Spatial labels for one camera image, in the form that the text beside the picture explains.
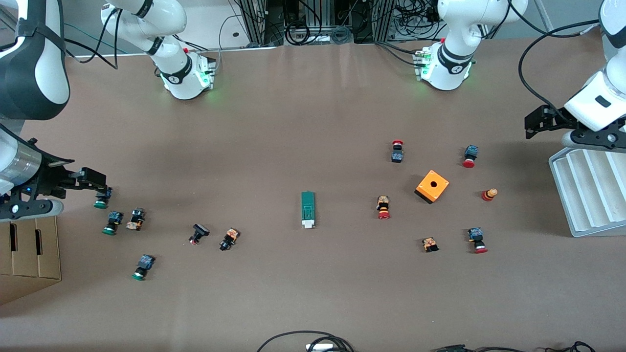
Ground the green circuit board module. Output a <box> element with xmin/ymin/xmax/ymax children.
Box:
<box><xmin>301</xmin><ymin>191</ymin><xmax>316</xmax><ymax>229</ymax></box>

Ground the green pushbutton blue block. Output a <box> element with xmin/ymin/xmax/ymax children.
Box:
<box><xmin>93</xmin><ymin>187</ymin><xmax>113</xmax><ymax>210</ymax></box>
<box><xmin>102</xmin><ymin>211</ymin><xmax>124</xmax><ymax>236</ymax></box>
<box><xmin>131</xmin><ymin>254</ymin><xmax>156</xmax><ymax>282</ymax></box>

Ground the white ridged tray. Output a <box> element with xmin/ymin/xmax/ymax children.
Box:
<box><xmin>548</xmin><ymin>144</ymin><xmax>626</xmax><ymax>238</ymax></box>

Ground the brown cardboard box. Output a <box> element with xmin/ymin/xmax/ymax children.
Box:
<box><xmin>0</xmin><ymin>215</ymin><xmax>62</xmax><ymax>306</ymax></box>

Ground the black square button red tip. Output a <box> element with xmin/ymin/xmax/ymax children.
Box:
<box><xmin>188</xmin><ymin>223</ymin><xmax>210</xmax><ymax>246</ymax></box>

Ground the black selector orange block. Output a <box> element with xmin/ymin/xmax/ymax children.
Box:
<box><xmin>219</xmin><ymin>228</ymin><xmax>240</xmax><ymax>252</ymax></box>

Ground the white board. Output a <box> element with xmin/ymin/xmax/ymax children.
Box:
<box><xmin>73</xmin><ymin>0</ymin><xmax>280</xmax><ymax>58</ymax></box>

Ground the black switch orange block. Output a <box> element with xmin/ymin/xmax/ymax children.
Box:
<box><xmin>126</xmin><ymin>208</ymin><xmax>146</xmax><ymax>231</ymax></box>

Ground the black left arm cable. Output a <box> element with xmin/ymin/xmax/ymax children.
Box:
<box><xmin>518</xmin><ymin>20</ymin><xmax>602</xmax><ymax>123</ymax></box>

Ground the orange button enclosure box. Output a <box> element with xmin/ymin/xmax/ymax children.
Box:
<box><xmin>414</xmin><ymin>170</ymin><xmax>450</xmax><ymax>205</ymax></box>

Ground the black cable with connector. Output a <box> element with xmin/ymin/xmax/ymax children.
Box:
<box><xmin>430</xmin><ymin>341</ymin><xmax>597</xmax><ymax>352</ymax></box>

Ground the black cable coil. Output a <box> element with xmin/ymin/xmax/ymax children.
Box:
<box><xmin>285</xmin><ymin>20</ymin><xmax>314</xmax><ymax>46</ymax></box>

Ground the black looped cable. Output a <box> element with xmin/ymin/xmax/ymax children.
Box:
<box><xmin>256</xmin><ymin>330</ymin><xmax>355</xmax><ymax>352</ymax></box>

